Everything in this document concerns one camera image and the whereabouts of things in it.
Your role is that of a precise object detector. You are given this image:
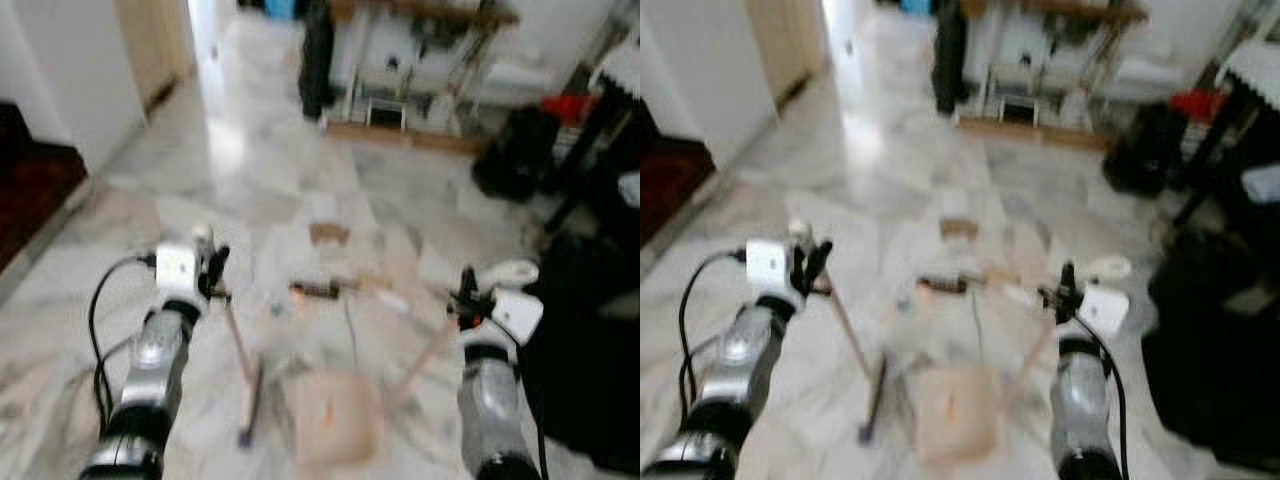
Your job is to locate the white lace cloth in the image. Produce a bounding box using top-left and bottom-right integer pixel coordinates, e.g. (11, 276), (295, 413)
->
(598, 38), (641, 99)
(1222, 40), (1280, 113)

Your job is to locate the wooden-top sewing table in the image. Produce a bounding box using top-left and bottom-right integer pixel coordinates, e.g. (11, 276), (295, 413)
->
(325, 0), (523, 136)
(955, 0), (1151, 131)

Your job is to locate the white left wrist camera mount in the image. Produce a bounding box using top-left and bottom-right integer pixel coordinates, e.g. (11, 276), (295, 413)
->
(746, 239), (796, 298)
(155, 241), (204, 301)

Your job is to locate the white-framed tablet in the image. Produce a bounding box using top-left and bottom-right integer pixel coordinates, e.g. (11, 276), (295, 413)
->
(365, 98), (406, 129)
(998, 95), (1041, 126)

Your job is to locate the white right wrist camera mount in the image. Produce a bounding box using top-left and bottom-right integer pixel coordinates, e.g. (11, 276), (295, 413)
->
(1076, 285), (1132, 341)
(488, 288), (545, 347)

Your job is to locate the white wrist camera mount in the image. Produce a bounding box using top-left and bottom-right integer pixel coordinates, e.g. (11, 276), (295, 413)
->
(488, 288), (545, 347)
(746, 239), (796, 298)
(1076, 285), (1132, 341)
(155, 241), (204, 301)

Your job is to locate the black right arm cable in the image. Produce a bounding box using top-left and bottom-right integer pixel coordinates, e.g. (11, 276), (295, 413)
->
(490, 315), (551, 480)
(1080, 315), (1131, 480)

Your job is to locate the beige louvred door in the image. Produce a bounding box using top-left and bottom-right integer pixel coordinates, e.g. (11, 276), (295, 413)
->
(745, 0), (829, 101)
(115, 0), (196, 106)

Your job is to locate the long wooden plank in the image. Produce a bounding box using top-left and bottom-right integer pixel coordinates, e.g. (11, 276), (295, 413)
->
(325, 120), (491, 156)
(958, 115), (1116, 151)

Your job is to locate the white wire basket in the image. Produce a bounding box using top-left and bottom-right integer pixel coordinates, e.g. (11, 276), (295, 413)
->
(1110, 50), (1216, 101)
(485, 55), (599, 111)

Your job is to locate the black floor appliance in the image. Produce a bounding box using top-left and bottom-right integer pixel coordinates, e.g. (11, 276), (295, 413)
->
(1103, 100), (1191, 198)
(472, 105), (561, 204)

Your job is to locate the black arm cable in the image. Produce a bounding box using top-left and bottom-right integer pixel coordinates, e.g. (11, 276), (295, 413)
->
(1080, 315), (1131, 480)
(88, 253), (159, 431)
(677, 250), (749, 431)
(490, 315), (551, 480)

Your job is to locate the cream long-handled dustpan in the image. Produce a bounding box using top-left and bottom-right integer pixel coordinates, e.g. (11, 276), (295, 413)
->
(912, 255), (1134, 469)
(288, 258), (542, 469)

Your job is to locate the black metal stand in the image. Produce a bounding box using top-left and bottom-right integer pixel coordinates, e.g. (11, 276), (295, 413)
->
(545, 85), (641, 236)
(1178, 95), (1263, 226)

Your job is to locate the red object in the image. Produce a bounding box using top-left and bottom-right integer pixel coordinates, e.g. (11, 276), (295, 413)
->
(540, 92), (601, 126)
(1170, 90), (1226, 123)

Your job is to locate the black rolled mat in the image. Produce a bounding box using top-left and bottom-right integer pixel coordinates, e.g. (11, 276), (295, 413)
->
(298, 0), (338, 121)
(932, 0), (971, 116)

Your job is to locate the wooden-handled broom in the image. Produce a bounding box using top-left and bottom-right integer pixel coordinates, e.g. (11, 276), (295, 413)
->
(787, 220), (891, 446)
(192, 224), (269, 448)

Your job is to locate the dark wooden staircase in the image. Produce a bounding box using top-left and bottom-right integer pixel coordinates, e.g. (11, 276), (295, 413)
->
(0, 100), (89, 271)
(640, 135), (716, 246)

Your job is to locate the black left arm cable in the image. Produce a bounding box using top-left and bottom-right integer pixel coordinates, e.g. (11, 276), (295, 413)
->
(88, 253), (159, 431)
(677, 250), (749, 431)

